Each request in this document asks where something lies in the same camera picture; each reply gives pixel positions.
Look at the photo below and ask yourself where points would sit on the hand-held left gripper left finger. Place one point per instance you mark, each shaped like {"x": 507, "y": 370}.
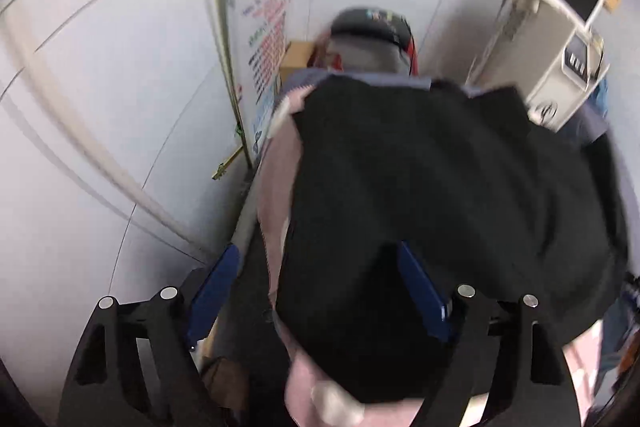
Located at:
{"x": 215, "y": 292}

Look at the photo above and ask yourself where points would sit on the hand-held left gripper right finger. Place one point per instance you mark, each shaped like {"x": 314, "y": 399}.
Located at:
{"x": 422, "y": 292}

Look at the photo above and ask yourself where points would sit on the black zip jacket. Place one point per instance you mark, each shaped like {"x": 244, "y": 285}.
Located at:
{"x": 440, "y": 207}

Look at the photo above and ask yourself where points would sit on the brown box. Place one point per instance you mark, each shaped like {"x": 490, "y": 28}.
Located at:
{"x": 225, "y": 387}

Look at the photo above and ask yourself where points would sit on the yellow green stick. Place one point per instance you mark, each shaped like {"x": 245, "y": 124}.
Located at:
{"x": 227, "y": 166}

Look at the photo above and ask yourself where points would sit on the grey bag with red trim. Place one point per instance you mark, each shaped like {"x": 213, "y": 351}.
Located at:
{"x": 370, "y": 54}

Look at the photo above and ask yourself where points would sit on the cardboard box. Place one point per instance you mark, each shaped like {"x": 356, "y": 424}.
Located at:
{"x": 295, "y": 59}

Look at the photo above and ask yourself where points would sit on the white cabinet machine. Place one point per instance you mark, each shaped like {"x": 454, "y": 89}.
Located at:
{"x": 530, "y": 62}

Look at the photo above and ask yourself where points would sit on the printed poster board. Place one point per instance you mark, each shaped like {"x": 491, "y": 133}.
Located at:
{"x": 260, "y": 32}

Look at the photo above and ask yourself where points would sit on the black cap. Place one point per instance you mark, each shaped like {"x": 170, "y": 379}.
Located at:
{"x": 370, "y": 24}

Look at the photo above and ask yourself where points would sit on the white wall conduit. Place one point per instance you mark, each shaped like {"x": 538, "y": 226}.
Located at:
{"x": 65, "y": 107}

